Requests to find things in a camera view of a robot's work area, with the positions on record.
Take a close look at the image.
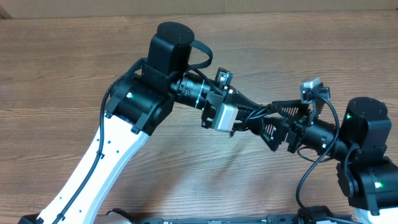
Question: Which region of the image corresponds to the black cable bundle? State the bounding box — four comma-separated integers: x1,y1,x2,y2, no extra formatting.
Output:
229,104,280,138

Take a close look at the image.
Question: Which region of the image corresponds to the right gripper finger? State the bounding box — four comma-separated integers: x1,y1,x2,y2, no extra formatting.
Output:
272,100,310,120
259,118,289,151

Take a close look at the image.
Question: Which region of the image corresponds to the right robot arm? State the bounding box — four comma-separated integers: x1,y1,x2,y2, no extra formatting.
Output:
251,96,397,223

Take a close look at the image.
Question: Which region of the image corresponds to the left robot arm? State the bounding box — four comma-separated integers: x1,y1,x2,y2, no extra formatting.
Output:
20,22,258,223

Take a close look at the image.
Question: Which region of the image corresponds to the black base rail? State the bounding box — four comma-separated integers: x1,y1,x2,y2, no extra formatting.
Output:
132,214,341,224

